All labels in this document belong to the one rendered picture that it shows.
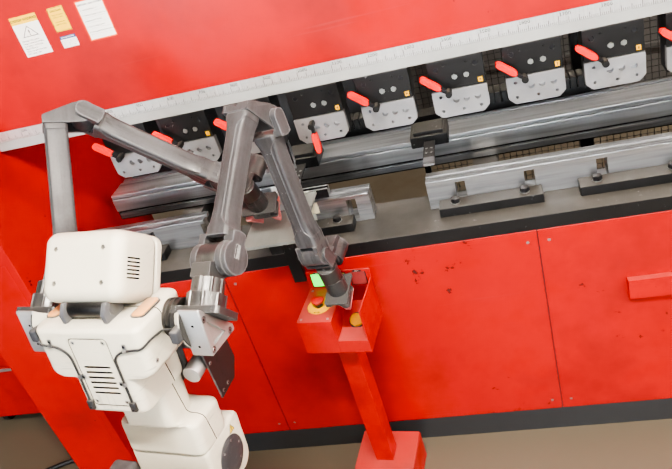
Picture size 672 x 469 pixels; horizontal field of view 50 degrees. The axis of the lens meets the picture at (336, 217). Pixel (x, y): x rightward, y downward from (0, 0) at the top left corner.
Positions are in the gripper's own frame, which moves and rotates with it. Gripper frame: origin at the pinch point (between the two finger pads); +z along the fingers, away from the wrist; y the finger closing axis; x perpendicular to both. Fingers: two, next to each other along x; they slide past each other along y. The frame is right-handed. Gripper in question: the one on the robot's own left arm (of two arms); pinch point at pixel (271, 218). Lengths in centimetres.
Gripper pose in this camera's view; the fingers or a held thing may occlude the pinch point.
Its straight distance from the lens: 207.4
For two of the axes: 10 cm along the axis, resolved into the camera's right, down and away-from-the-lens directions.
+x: 0.0, 8.8, -4.7
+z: 2.9, 4.5, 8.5
